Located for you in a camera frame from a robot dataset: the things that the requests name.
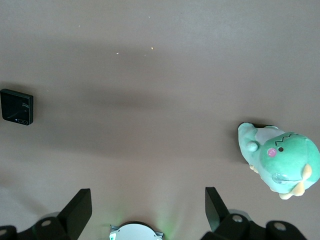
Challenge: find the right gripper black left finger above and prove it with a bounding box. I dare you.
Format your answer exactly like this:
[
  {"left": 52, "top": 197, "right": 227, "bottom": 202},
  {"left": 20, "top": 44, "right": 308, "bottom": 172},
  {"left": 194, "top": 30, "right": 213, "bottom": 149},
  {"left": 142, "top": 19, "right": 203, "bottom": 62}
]
[{"left": 0, "top": 188, "right": 93, "bottom": 240}]

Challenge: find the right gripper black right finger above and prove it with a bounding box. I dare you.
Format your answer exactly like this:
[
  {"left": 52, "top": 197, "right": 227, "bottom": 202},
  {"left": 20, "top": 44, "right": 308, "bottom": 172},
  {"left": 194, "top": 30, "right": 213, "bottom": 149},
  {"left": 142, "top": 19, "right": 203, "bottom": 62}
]
[{"left": 201, "top": 186, "right": 310, "bottom": 240}]

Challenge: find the black flip phone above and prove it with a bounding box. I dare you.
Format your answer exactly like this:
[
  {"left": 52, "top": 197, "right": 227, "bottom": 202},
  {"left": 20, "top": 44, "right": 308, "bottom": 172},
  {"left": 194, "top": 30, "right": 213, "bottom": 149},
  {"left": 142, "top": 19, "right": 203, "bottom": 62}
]
[{"left": 0, "top": 88, "right": 34, "bottom": 126}]

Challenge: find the green dinosaur plush toy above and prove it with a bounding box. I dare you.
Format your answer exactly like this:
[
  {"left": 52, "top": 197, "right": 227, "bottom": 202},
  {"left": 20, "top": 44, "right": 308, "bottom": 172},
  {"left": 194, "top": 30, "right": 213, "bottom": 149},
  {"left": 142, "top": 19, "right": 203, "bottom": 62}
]
[{"left": 237, "top": 121, "right": 320, "bottom": 200}]

